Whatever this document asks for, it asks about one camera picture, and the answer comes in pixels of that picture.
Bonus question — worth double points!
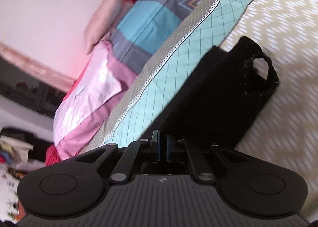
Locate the beige pink pillow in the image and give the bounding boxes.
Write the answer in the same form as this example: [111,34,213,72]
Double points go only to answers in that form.
[83,0,134,55]

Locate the blue grey pillow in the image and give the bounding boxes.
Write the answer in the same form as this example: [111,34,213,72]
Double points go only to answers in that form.
[110,0,202,74]

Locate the pink padded headboard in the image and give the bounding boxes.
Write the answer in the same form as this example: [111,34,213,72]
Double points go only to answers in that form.
[1,43,75,93]

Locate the cluttered side table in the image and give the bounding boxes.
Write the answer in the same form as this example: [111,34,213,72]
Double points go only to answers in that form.
[1,127,52,180]

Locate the dark window frame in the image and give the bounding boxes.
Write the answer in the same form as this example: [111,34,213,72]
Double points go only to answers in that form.
[0,58,66,118]

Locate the black pants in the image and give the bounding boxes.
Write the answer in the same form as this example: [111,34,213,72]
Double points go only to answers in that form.
[142,36,279,149]

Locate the pink floral pillow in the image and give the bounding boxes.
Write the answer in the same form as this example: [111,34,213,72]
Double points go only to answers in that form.
[53,40,137,160]

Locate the patterned quilt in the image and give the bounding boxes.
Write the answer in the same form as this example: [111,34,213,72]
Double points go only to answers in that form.
[88,0,317,204]

